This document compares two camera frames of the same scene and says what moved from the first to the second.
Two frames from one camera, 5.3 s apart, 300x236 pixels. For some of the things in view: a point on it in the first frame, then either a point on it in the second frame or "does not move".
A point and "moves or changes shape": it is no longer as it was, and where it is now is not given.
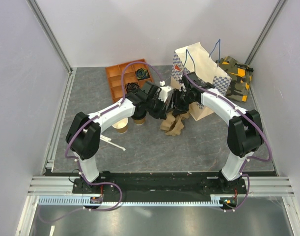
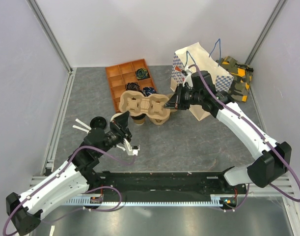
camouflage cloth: (241, 75) does not move
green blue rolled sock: (142, 73) does not move
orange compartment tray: (114, 73) does not move
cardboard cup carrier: (173, 126) moves or changes shape
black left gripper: (161, 113) → (122, 120)
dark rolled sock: (130, 86) does not move
